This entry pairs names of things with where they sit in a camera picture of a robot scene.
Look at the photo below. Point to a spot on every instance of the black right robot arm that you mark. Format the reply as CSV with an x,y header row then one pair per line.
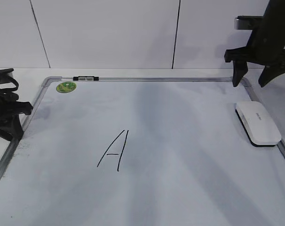
x,y
281,9

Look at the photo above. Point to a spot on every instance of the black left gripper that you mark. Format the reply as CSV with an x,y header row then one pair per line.
x,y
10,109

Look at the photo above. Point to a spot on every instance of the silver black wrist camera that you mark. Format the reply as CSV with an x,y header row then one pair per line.
x,y
247,22

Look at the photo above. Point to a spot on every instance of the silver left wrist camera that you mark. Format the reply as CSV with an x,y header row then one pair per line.
x,y
6,75

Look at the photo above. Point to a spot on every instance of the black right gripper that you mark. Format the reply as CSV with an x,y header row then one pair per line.
x,y
266,46

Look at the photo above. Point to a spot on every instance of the round green magnet sticker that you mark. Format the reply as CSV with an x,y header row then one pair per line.
x,y
66,87

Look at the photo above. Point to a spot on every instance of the white whiteboard eraser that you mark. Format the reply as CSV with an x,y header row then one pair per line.
x,y
258,123

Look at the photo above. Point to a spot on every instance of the whiteboard with grey frame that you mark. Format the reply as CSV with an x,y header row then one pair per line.
x,y
141,152

